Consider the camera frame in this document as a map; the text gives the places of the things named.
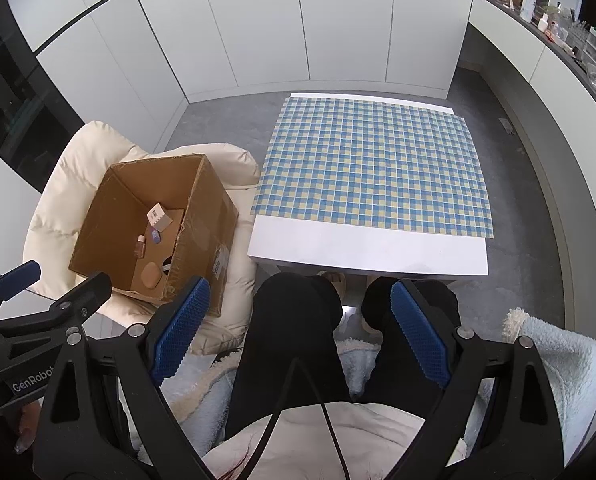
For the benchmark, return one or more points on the cream square box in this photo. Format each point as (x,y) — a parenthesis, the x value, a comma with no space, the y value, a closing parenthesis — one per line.
(159,217)

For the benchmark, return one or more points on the floor outlet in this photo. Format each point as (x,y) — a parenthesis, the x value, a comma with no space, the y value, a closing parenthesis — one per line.
(506,126)

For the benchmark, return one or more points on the person's cream jacket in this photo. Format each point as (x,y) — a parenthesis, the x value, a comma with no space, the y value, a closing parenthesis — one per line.
(303,450)

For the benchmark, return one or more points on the black glass cabinet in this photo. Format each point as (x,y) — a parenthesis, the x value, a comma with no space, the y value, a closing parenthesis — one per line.
(18,110)

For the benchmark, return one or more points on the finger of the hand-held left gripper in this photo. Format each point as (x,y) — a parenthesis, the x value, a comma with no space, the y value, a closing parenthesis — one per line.
(85,295)
(18,275)

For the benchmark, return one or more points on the small glass bottle pink cap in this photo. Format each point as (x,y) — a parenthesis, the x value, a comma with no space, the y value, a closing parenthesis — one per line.
(141,246)

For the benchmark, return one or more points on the light blue fleece blanket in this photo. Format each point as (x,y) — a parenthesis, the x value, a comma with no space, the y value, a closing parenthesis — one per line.
(562,370)

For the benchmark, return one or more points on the person's leg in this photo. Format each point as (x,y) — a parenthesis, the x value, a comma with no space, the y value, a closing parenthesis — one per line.
(288,350)
(382,360)

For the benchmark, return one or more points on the tan round sponge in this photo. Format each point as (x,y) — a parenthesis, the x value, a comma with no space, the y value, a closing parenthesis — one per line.
(151,275)

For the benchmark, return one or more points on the cream padded chair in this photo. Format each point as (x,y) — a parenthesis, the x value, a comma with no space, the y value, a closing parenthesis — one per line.
(68,170)

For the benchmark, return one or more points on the person's right leg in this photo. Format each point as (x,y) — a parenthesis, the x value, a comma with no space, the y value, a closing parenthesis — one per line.
(382,360)

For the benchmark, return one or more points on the purple pink small tube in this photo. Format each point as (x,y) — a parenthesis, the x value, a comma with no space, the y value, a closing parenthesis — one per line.
(155,236)

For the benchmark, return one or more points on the tall white bottle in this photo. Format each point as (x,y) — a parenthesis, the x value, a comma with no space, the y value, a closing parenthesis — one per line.
(529,0)

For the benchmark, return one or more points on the brown cardboard box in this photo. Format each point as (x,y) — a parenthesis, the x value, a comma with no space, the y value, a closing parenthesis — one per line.
(208,220)

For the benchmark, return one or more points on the person's left beige slipper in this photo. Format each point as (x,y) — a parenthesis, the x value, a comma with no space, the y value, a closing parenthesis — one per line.
(335,285)

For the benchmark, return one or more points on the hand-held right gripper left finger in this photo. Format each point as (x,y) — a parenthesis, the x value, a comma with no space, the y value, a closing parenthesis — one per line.
(183,330)

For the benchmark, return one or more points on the blue yellow checked tablecloth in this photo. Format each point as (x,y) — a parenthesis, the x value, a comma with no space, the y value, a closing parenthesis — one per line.
(372,165)

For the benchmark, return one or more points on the person's left hand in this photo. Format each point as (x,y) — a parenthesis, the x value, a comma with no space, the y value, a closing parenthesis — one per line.
(28,430)

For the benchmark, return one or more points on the small white bottle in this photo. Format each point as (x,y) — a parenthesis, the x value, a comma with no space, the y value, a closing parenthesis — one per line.
(543,23)

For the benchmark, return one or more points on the person's left leg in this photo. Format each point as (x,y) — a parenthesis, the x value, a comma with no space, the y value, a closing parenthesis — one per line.
(288,350)

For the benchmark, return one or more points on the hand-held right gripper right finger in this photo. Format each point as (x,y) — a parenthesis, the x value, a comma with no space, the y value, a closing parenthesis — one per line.
(422,335)

